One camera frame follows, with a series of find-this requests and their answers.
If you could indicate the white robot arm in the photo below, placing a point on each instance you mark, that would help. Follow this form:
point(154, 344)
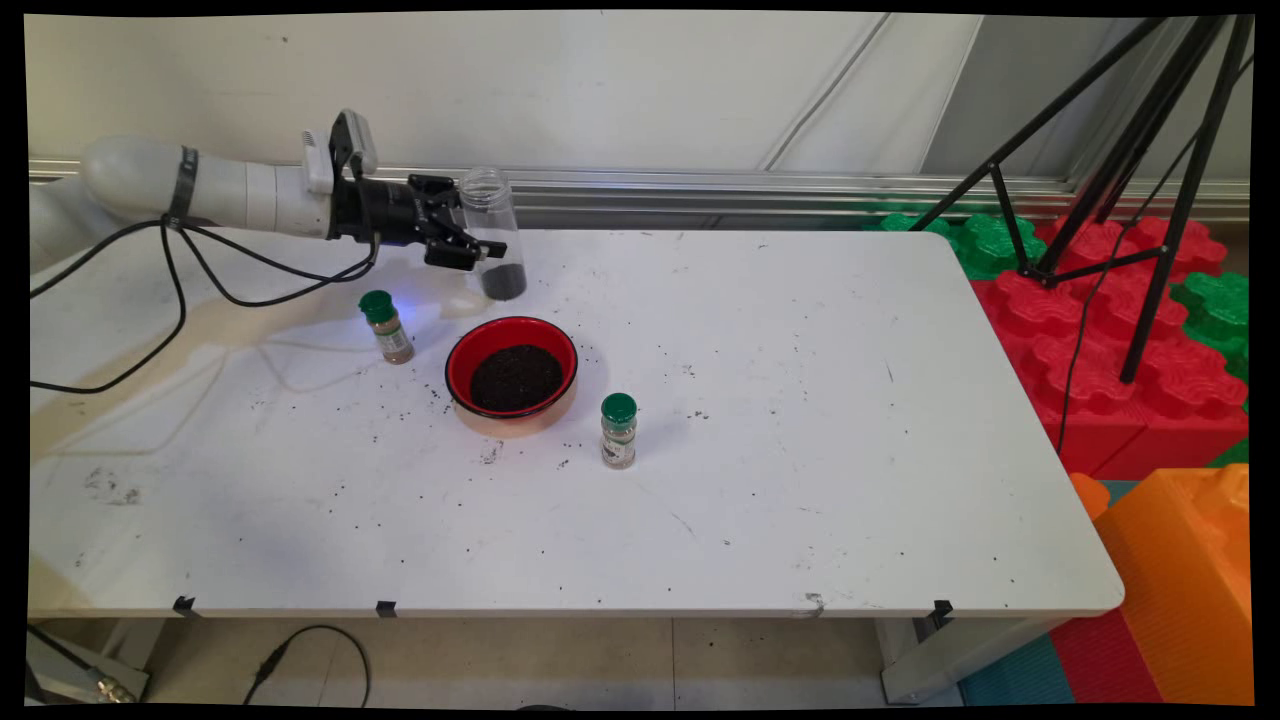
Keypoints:
point(130, 180)

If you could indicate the grey metal table frame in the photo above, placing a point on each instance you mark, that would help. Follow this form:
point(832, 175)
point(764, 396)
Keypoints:
point(70, 665)

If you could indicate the green-capped brown spice bottle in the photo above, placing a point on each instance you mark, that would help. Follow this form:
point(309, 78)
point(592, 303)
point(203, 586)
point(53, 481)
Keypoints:
point(392, 338)

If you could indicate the green-capped grey spice bottle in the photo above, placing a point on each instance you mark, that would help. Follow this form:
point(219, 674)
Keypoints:
point(619, 440)

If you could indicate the white table leg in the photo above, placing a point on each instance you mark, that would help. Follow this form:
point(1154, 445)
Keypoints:
point(950, 660)

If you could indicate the teal floor mat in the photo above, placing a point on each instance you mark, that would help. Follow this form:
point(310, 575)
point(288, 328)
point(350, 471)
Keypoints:
point(1015, 675)

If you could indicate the green building block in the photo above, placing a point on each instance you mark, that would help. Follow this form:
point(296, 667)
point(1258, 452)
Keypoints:
point(990, 245)
point(1215, 310)

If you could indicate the red bowl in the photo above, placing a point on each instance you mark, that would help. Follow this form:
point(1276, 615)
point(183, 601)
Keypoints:
point(462, 358)

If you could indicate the clear plastic jar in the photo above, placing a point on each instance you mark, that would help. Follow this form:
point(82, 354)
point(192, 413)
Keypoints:
point(500, 215)

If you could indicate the large orange building block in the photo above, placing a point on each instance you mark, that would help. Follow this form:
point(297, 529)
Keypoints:
point(1180, 580)

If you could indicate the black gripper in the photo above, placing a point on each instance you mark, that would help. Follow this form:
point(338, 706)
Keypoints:
point(385, 210)

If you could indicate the black granules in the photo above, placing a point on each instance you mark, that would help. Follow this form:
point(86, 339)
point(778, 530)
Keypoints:
point(504, 282)
point(515, 380)

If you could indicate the black granules in bowl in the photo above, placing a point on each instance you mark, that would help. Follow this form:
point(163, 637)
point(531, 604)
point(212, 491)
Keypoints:
point(515, 380)

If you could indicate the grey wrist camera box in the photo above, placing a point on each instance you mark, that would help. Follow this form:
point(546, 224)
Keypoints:
point(355, 135)

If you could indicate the aluminium rail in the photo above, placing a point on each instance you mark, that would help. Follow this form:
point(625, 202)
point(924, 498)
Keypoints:
point(700, 190)

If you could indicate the black tripod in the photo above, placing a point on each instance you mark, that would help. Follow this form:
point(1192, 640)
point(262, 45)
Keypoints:
point(1186, 200)

